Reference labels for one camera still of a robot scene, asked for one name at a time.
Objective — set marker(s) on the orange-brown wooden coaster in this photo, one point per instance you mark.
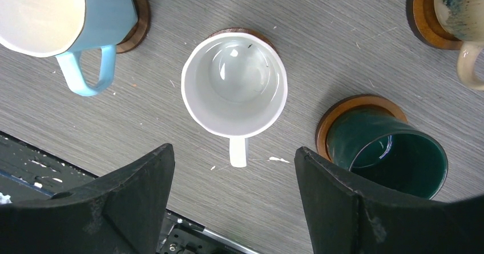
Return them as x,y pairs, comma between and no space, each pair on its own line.
426,27

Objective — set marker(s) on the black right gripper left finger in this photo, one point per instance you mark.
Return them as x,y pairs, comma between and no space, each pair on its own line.
120,212

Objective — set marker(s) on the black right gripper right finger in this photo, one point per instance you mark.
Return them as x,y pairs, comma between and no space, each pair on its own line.
346,213

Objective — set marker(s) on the light blue white mug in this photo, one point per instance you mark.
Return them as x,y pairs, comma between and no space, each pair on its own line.
64,29

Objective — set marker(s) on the beige mug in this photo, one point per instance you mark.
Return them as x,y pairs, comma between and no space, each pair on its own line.
464,20

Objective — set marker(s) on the dark green mug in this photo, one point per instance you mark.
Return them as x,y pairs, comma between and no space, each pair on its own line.
383,149

